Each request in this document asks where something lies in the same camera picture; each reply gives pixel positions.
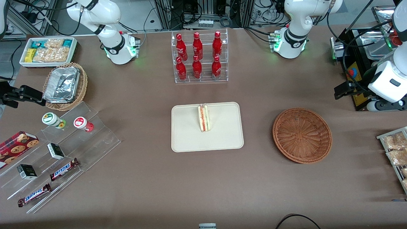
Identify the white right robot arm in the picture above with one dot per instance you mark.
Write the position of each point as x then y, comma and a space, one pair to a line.
117, 47

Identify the red plaid cookie box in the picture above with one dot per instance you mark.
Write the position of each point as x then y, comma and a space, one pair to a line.
16, 148

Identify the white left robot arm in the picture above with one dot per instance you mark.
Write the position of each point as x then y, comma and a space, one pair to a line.
292, 38

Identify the red cola bottle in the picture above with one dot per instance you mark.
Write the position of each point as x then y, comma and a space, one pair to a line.
197, 69
217, 46
216, 69
181, 70
197, 47
182, 47

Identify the tray of packaged snacks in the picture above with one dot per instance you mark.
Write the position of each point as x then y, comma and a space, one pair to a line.
379, 137

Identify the yellow snack packet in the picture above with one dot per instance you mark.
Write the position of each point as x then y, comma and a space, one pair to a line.
30, 55

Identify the red sausage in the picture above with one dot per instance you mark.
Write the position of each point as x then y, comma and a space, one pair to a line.
395, 38

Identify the clear acrylic stepped display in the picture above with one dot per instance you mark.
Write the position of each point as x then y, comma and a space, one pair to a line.
101, 140

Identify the red lid jar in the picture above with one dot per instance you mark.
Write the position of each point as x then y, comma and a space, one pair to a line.
81, 122

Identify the steel warmer pan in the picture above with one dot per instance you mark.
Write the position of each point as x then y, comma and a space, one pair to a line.
376, 47

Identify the small tan wicker basket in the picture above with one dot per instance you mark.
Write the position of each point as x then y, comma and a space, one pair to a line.
83, 86

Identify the clear acrylic bottle rack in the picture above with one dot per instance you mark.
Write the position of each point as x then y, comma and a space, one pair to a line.
205, 79

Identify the black yellow food warmer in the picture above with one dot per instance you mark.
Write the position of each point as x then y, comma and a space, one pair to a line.
356, 75

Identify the beige plastic tray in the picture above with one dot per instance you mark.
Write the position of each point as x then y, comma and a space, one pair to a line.
184, 133

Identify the teal snack packet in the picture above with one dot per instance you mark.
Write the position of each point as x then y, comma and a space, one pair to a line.
67, 43
38, 44

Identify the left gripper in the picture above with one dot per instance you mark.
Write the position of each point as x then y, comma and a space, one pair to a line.
356, 89

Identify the clear bag of snacks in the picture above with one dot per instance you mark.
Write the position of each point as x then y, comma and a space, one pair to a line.
405, 184
404, 172
396, 141
397, 157

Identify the large brown wicker basket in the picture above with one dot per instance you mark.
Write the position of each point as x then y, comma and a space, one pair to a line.
302, 135

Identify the snickers bar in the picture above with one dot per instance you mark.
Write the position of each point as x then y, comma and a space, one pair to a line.
34, 194
63, 169

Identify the large clear cracker bag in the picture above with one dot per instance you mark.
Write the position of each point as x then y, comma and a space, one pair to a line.
51, 54

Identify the green lid jar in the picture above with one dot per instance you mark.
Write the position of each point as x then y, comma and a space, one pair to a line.
51, 118

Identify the triangle sandwich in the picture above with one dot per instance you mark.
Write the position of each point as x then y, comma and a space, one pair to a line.
203, 119

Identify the white snack bin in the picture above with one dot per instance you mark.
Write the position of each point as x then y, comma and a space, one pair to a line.
47, 65

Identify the stack of foil trays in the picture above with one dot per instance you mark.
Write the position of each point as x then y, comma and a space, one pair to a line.
62, 84

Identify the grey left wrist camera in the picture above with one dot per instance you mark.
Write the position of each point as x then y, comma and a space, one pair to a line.
386, 105

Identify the small dark box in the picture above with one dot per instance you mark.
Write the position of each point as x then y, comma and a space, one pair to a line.
55, 151
27, 171

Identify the small clear cracker bag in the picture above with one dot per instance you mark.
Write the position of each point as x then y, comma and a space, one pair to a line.
54, 43

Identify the grey device edge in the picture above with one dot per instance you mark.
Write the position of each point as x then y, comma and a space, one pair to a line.
207, 226

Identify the white power strip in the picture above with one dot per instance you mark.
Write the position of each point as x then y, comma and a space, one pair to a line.
205, 23

